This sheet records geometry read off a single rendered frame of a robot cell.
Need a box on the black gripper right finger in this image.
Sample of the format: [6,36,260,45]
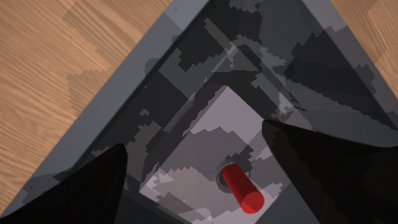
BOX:
[262,119,398,224]

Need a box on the red peg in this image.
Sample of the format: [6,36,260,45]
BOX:
[220,164,264,214]

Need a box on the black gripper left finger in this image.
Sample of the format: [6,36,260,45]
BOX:
[0,143,128,224]

